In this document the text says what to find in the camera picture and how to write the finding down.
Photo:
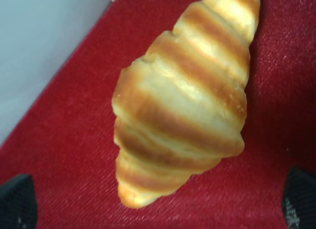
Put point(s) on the red tablecloth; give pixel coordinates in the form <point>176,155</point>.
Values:
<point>65,141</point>

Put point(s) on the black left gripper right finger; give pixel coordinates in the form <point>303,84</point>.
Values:
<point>299,199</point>

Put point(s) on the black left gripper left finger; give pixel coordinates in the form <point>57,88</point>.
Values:
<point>18,203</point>

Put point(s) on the toy croissant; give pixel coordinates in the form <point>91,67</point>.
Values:
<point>180,108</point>

